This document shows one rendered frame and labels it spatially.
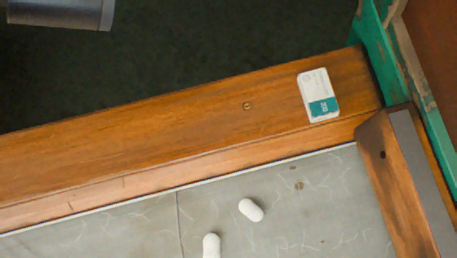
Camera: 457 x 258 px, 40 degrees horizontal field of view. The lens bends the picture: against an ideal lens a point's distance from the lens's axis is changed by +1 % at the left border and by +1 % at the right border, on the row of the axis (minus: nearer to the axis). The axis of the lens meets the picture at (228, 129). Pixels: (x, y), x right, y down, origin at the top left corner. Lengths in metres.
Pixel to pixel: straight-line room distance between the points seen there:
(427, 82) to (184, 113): 0.29
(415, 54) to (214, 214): 0.30
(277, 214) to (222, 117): 0.14
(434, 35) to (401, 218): 0.19
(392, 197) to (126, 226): 0.32
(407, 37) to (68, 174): 0.42
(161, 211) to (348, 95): 0.27
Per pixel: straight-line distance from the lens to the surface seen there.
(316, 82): 0.77
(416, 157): 0.67
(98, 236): 0.78
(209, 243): 0.74
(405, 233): 0.69
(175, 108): 0.78
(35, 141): 0.80
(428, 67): 0.68
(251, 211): 0.74
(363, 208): 0.77
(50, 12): 0.37
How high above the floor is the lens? 1.49
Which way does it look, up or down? 72 degrees down
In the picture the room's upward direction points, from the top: 7 degrees counter-clockwise
